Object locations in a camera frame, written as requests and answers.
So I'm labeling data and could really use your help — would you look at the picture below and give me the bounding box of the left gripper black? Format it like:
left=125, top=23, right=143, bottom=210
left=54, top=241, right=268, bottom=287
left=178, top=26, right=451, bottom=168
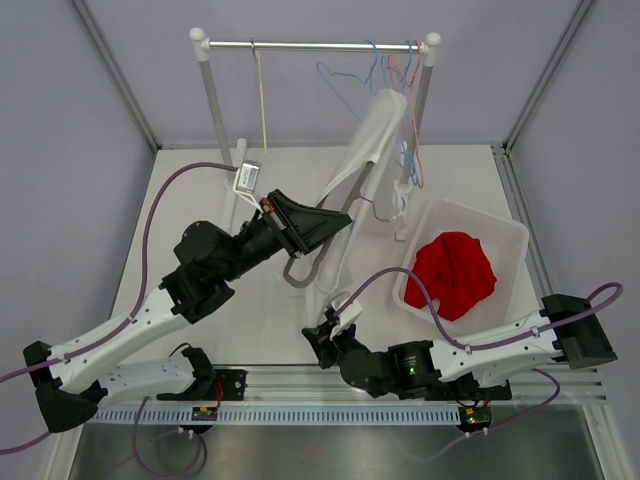
left=217, top=188, right=350, bottom=282

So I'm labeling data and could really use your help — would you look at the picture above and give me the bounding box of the silver hanger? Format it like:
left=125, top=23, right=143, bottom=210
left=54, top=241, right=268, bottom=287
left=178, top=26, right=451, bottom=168
left=283, top=156, right=402, bottom=293

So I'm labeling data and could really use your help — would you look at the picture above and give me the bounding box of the white t shirt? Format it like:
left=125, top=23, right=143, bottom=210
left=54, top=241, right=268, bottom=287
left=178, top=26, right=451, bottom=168
left=282, top=89, right=407, bottom=327

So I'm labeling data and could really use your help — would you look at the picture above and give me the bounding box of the red t shirt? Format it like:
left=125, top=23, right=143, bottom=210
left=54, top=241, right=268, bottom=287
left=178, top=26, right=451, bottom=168
left=412, top=231, right=497, bottom=322

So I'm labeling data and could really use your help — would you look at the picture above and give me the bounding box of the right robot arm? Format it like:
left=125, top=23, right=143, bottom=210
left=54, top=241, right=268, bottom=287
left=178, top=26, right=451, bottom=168
left=302, top=294, right=617, bottom=401

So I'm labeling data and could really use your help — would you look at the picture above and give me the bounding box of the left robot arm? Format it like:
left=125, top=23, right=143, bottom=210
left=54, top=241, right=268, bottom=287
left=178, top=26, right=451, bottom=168
left=23, top=190, right=352, bottom=433

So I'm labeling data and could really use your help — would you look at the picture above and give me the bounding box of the cream wooden hanger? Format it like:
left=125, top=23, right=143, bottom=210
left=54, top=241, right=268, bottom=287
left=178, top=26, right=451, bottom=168
left=250, top=38, right=268, bottom=152

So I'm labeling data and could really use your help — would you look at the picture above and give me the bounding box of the clothes rack white silver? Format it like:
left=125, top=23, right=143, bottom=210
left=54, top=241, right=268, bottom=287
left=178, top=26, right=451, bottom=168
left=188, top=27, right=443, bottom=242

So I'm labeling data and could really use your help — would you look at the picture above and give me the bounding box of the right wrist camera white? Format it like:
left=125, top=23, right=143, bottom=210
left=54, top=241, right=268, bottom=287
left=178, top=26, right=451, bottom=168
left=326, top=291, right=363, bottom=340

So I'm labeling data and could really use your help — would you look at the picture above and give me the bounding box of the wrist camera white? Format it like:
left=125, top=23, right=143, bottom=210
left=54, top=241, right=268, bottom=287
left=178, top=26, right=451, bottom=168
left=232, top=160, right=261, bottom=211
left=326, top=291, right=363, bottom=340

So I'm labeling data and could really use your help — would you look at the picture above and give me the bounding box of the aluminium rail frame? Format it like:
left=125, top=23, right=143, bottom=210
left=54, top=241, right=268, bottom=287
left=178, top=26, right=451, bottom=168
left=84, top=363, right=609, bottom=406

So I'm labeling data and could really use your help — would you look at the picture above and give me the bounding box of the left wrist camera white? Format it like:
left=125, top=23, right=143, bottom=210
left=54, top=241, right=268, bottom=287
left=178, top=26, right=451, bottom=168
left=232, top=160, right=261, bottom=211

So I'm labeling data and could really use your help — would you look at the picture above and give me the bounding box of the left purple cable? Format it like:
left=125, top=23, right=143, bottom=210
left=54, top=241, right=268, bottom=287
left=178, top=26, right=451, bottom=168
left=0, top=161, right=239, bottom=474

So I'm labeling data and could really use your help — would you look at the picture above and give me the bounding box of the white slotted cable duct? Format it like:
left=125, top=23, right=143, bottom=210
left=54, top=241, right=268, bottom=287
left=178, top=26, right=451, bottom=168
left=91, top=404, right=461, bottom=426

